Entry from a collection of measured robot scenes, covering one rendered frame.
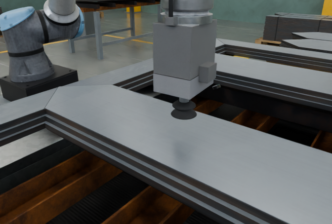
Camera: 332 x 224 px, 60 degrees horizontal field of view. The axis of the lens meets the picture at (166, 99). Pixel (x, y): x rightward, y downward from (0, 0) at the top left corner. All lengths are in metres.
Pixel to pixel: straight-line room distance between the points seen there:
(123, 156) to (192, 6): 0.25
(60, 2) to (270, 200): 0.84
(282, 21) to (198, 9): 4.61
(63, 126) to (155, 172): 0.23
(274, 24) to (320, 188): 4.67
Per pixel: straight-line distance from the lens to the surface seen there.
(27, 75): 1.09
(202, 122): 0.54
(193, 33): 0.39
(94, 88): 0.72
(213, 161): 0.43
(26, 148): 0.85
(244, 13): 8.24
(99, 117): 0.57
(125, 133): 0.50
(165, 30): 0.41
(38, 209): 0.59
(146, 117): 0.55
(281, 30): 5.02
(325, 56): 1.12
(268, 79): 0.80
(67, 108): 0.62
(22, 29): 1.07
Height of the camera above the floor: 1.10
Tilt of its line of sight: 23 degrees down
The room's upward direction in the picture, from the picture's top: straight up
